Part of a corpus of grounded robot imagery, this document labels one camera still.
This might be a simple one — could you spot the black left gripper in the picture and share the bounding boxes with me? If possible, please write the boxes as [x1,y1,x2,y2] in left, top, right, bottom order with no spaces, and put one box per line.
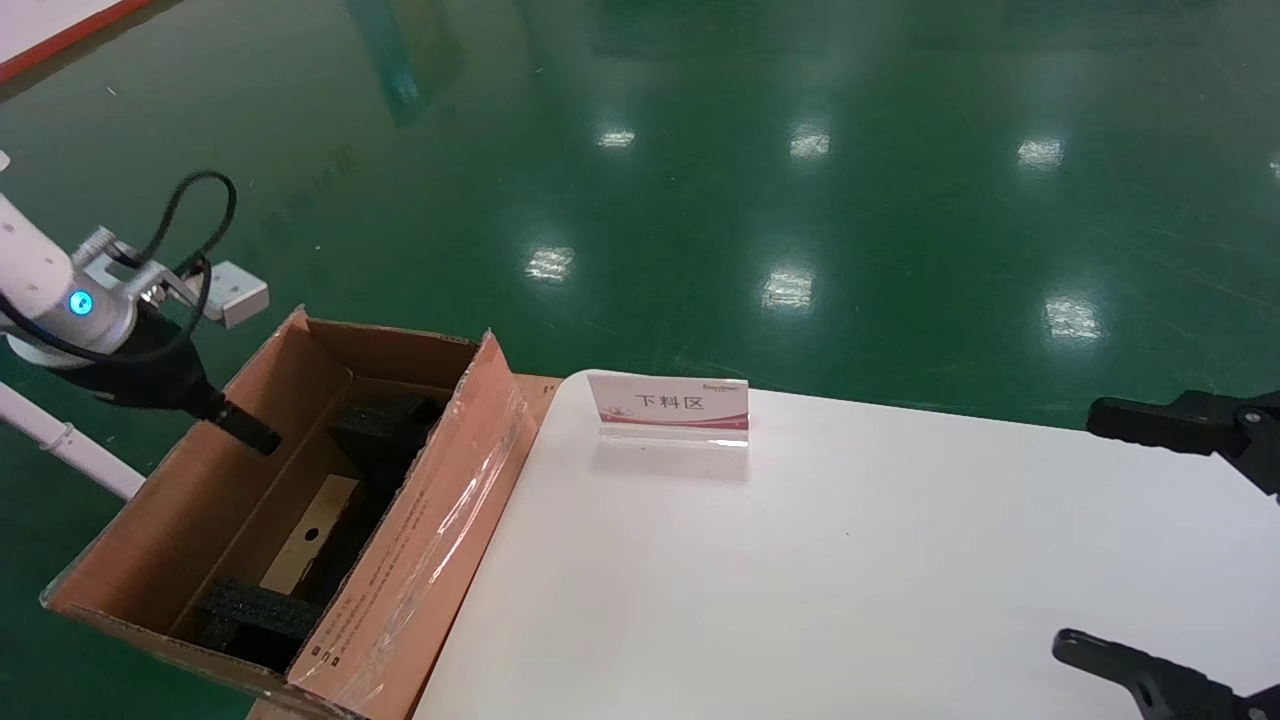
[65,305,283,458]

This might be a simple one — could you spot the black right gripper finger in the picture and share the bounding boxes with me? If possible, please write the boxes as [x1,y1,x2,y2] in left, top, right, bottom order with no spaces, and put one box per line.
[1050,629,1280,720]
[1085,390,1280,501]

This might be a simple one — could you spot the small cardboard box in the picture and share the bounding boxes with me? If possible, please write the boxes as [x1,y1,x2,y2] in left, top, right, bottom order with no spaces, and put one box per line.
[258,474,363,598]

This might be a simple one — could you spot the large open cardboard box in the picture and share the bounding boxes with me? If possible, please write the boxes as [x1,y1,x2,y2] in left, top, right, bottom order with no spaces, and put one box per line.
[40,305,541,720]

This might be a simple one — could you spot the white plastic pipe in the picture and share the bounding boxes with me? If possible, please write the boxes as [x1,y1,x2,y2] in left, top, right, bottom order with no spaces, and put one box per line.
[0,383,147,501]

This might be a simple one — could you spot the acrylic sign with red stripe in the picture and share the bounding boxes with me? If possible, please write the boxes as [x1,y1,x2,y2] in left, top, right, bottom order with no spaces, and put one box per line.
[587,373,750,448]

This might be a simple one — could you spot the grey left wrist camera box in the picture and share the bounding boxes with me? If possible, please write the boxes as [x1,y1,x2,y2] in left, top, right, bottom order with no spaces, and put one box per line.
[185,260,271,331]

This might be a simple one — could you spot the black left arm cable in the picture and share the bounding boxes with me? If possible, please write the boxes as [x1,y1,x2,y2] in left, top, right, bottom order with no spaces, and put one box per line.
[0,168,239,366]

